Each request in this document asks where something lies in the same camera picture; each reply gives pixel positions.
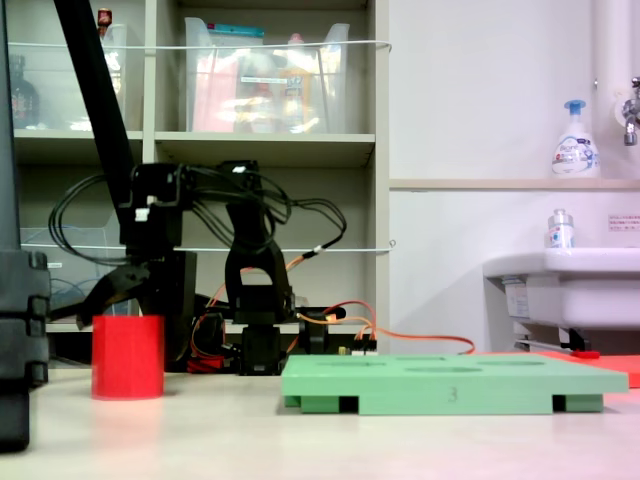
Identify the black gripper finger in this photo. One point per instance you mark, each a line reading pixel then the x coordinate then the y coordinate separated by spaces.
pixel 112 287
pixel 180 300

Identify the red octagonal pillar block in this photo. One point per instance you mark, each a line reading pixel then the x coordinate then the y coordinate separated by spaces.
pixel 127 357

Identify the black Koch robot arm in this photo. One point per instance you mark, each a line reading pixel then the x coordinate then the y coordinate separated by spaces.
pixel 255 260

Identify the low clear plastic box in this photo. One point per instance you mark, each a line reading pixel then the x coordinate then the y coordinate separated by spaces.
pixel 67 286

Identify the black tripod leg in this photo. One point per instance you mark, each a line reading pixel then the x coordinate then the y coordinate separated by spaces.
pixel 95 90
pixel 22 320

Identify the beige shelf unit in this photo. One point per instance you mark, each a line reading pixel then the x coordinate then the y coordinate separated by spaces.
pixel 265 145

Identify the narrow clear plastic container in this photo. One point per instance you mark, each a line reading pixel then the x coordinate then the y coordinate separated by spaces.
pixel 118 75

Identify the large clear plastic bin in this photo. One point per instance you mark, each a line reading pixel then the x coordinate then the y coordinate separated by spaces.
pixel 260 90

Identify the dark glass bottle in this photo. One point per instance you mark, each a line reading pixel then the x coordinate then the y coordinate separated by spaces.
pixel 22 100

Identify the black circuit board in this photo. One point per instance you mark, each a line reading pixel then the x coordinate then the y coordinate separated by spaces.
pixel 360 347

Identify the orange label spray bottle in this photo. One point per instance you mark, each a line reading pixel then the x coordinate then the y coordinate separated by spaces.
pixel 296 90

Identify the teal edged package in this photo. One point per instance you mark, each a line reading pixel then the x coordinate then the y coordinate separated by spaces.
pixel 235 31

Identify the green shape sorter board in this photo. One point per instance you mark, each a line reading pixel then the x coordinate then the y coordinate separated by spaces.
pixel 450 385

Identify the small clear sanitizer bottle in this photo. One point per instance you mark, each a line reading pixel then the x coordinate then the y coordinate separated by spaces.
pixel 560 232

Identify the white ceramic sink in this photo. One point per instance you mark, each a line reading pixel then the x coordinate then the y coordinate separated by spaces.
pixel 575 290

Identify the small red plastic piece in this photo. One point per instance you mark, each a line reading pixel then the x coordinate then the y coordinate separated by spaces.
pixel 586 355

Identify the white foam soap pump bottle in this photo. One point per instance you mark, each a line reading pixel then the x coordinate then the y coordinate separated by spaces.
pixel 575 150

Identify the chrome water faucet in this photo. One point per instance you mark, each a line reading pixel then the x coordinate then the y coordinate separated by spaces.
pixel 631 115

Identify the red text wall label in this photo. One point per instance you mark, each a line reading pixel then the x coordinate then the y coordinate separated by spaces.
pixel 624 223

